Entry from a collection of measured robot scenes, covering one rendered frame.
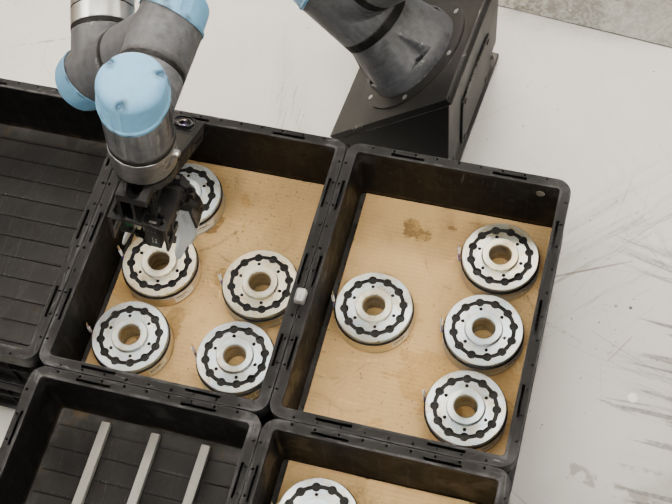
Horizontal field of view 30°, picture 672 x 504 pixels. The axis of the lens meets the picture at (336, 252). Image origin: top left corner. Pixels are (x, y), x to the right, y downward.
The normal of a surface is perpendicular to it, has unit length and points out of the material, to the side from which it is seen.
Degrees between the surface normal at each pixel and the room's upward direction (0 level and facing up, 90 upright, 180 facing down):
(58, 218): 0
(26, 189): 0
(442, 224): 0
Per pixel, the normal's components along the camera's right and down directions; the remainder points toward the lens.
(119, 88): 0.04, -0.47
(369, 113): -0.69, -0.53
